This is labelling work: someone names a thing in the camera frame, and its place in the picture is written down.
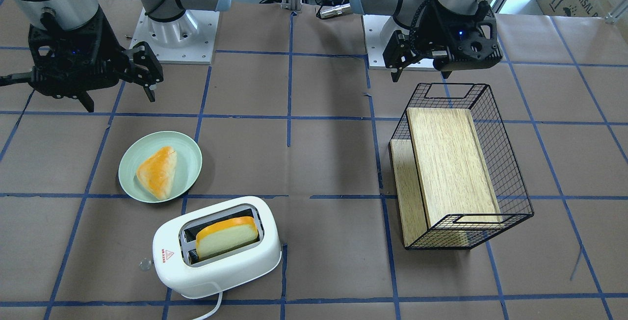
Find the bread slice in toaster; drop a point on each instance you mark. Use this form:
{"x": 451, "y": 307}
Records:
{"x": 225, "y": 236}

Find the triangular bread on plate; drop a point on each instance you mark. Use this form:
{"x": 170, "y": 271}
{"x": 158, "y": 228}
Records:
{"x": 156, "y": 174}

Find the black wire basket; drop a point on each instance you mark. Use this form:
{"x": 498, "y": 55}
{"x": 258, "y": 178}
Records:
{"x": 505, "y": 174}

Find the light green plate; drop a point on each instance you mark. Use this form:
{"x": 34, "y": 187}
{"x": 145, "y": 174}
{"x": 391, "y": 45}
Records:
{"x": 187, "y": 171}

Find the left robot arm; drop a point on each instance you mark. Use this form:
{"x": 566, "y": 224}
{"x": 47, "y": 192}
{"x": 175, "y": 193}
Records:
{"x": 406, "y": 15}

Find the wooden board insert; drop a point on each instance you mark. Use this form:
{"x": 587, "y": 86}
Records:
{"x": 444, "y": 191}

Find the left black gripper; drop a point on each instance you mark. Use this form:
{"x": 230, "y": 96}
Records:
{"x": 434, "y": 32}

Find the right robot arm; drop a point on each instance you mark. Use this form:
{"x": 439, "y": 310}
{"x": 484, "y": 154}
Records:
{"x": 72, "y": 14}

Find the white toaster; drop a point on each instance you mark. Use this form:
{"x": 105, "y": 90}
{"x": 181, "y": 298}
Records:
{"x": 177, "y": 264}

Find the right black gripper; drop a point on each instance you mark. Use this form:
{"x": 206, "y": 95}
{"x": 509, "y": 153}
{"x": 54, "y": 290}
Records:
{"x": 109, "y": 53}

